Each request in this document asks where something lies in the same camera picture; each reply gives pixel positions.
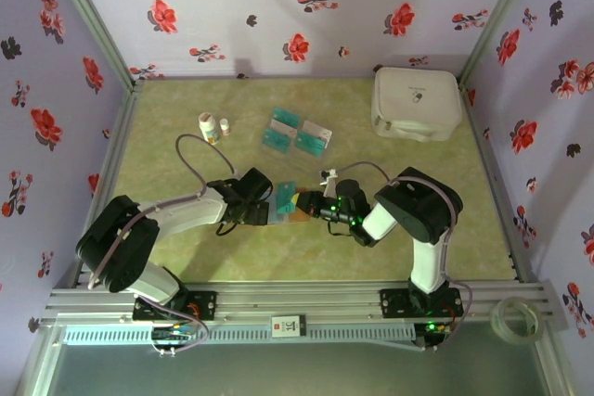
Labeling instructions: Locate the brown pad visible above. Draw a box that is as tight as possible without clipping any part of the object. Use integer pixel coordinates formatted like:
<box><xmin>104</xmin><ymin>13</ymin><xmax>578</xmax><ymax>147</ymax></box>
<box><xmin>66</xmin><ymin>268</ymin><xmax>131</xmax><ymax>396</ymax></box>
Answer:
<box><xmin>266</xmin><ymin>186</ymin><xmax>312</xmax><ymax>226</ymax></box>

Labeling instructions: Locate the teal credit card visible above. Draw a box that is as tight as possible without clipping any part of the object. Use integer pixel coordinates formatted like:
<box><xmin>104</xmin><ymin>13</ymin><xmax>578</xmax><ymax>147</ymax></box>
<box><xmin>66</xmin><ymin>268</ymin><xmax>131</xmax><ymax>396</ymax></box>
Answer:
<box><xmin>294</xmin><ymin>132</ymin><xmax>329</xmax><ymax>156</ymax></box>
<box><xmin>262</xmin><ymin>128</ymin><xmax>293</xmax><ymax>150</ymax></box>
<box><xmin>277</xmin><ymin>181</ymin><xmax>298</xmax><ymax>211</ymax></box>
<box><xmin>270</xmin><ymin>192</ymin><xmax>292</xmax><ymax>224</ymax></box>
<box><xmin>272</xmin><ymin>107</ymin><xmax>301</xmax><ymax>126</ymax></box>

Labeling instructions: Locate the white red credit card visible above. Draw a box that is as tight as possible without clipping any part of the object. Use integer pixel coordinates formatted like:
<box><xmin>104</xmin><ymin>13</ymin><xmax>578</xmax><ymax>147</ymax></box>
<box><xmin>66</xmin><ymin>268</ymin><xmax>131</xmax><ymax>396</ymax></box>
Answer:
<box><xmin>301</xmin><ymin>120</ymin><xmax>334</xmax><ymax>142</ymax></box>

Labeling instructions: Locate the teal packets group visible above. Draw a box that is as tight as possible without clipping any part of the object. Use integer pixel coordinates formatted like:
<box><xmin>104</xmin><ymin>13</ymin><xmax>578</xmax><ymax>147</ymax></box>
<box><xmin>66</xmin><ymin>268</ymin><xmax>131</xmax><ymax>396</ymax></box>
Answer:
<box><xmin>259</xmin><ymin>106</ymin><xmax>335</xmax><ymax>172</ymax></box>

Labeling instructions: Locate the large white pill bottle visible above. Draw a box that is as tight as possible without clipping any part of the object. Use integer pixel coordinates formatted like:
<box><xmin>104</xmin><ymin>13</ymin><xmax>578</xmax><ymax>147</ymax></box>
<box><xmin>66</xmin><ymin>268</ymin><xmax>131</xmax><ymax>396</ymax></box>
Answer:
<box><xmin>198</xmin><ymin>111</ymin><xmax>222</xmax><ymax>146</ymax></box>

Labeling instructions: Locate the white label tag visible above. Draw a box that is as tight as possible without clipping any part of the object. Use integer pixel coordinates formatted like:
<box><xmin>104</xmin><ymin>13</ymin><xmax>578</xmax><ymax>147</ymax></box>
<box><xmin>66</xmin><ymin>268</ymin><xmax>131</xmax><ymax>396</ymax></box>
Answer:
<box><xmin>270</xmin><ymin>314</ymin><xmax>307</xmax><ymax>339</ymax></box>

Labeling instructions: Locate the small controller board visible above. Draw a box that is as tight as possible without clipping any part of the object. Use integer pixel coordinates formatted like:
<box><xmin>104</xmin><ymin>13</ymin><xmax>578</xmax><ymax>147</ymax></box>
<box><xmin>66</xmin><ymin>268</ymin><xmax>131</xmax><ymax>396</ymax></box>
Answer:
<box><xmin>151</xmin><ymin>326</ymin><xmax>196</xmax><ymax>345</ymax></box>
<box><xmin>416</xmin><ymin>319</ymin><xmax>458</xmax><ymax>340</ymax></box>

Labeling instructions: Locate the white zip case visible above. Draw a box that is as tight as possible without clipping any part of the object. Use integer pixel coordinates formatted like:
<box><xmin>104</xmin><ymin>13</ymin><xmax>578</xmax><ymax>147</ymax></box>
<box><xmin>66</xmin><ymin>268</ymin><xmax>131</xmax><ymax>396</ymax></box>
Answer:
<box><xmin>369</xmin><ymin>66</ymin><xmax>464</xmax><ymax>143</ymax></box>

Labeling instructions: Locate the clear tape roll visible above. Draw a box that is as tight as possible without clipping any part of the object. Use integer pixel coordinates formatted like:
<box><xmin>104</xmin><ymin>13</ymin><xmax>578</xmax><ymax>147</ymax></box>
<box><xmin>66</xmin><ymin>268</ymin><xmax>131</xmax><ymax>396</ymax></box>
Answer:
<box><xmin>490</xmin><ymin>296</ymin><xmax>545</xmax><ymax>346</ymax></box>

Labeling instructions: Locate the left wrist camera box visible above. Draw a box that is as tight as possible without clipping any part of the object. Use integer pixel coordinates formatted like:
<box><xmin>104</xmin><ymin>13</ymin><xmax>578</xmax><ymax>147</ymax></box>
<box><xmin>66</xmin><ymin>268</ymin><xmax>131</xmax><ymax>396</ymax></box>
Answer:
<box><xmin>239</xmin><ymin>167</ymin><xmax>275</xmax><ymax>198</ymax></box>

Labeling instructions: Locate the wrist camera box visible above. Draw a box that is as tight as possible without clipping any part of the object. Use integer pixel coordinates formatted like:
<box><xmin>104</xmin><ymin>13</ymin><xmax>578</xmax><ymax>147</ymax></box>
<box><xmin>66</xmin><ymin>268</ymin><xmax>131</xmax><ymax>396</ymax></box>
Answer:
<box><xmin>239</xmin><ymin>167</ymin><xmax>275</xmax><ymax>198</ymax></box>
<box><xmin>318</xmin><ymin>167</ymin><xmax>372</xmax><ymax>207</ymax></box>

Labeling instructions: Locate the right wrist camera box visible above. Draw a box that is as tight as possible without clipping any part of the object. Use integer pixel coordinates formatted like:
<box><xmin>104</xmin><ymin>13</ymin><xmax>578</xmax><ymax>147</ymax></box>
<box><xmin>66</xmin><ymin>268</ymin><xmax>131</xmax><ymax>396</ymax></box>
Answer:
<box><xmin>318</xmin><ymin>167</ymin><xmax>372</xmax><ymax>207</ymax></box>

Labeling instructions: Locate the lavender right arm cable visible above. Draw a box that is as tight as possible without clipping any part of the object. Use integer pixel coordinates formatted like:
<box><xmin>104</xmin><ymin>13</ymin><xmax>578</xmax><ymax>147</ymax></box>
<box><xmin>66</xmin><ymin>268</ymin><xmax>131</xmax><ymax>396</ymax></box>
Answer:
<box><xmin>331</xmin><ymin>161</ymin><xmax>474</xmax><ymax>353</ymax></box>

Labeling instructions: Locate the lavender arm cable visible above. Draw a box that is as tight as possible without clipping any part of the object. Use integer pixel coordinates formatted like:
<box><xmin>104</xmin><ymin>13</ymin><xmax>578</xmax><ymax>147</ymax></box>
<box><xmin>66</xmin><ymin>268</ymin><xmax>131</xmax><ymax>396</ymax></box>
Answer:
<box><xmin>85</xmin><ymin>134</ymin><xmax>239</xmax><ymax>358</ymax></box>
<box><xmin>331</xmin><ymin>161</ymin><xmax>474</xmax><ymax>353</ymax></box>

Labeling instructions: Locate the lavender left arm cable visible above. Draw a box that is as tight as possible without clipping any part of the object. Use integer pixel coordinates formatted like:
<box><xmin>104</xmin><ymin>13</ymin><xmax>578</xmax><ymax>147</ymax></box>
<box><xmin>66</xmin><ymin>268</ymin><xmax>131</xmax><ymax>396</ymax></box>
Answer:
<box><xmin>85</xmin><ymin>134</ymin><xmax>239</xmax><ymax>358</ymax></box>

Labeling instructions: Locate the white slotted cable duct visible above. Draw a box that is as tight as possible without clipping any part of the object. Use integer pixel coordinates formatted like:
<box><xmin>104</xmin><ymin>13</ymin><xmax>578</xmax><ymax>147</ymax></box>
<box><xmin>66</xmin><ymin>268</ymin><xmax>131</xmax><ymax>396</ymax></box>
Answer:
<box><xmin>62</xmin><ymin>324</ymin><xmax>417</xmax><ymax>346</ymax></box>

